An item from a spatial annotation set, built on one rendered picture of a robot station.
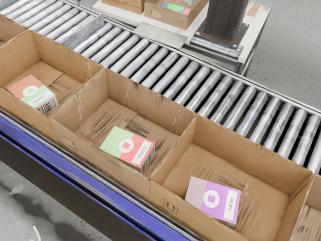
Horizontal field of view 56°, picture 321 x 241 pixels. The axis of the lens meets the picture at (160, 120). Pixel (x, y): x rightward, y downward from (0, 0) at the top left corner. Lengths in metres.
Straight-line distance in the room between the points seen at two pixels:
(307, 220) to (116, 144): 0.67
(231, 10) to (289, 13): 2.09
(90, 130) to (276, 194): 0.70
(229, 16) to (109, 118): 0.89
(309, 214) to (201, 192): 0.37
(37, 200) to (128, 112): 1.07
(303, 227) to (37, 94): 1.03
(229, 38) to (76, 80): 0.90
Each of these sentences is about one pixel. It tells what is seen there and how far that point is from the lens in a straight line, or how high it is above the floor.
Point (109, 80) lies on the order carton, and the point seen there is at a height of 0.99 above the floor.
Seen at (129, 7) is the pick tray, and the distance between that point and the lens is 1.98.
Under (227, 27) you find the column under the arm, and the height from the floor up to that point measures 0.84.
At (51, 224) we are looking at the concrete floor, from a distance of 2.00.
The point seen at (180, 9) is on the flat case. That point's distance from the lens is 1.97.
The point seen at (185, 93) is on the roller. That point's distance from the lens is 1.48.
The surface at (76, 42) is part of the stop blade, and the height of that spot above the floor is 0.75.
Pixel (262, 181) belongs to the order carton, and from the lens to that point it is 1.11.
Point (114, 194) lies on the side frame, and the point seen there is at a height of 0.91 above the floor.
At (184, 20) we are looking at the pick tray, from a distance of 1.82.
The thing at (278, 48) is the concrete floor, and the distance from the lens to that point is 3.20.
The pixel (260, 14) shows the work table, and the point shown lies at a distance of 2.12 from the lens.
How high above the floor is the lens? 1.82
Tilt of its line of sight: 52 degrees down
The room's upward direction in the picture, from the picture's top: 4 degrees clockwise
